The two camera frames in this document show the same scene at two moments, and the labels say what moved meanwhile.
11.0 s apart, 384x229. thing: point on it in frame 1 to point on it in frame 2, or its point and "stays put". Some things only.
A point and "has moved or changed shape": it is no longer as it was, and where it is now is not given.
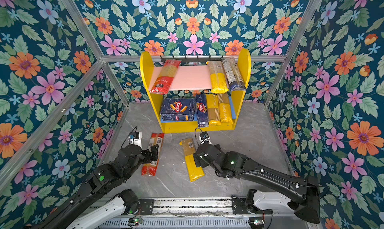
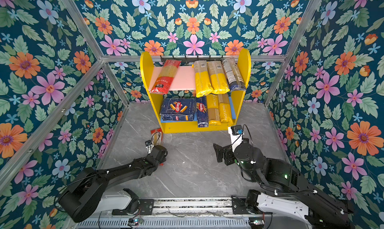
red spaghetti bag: (162, 83) stays put
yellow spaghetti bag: (214, 115) stays put
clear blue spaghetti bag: (236, 81) stays put
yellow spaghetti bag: (194, 173) to (203, 85)
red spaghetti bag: (150, 169) has moved or changed shape
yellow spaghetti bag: (217, 75) stays put
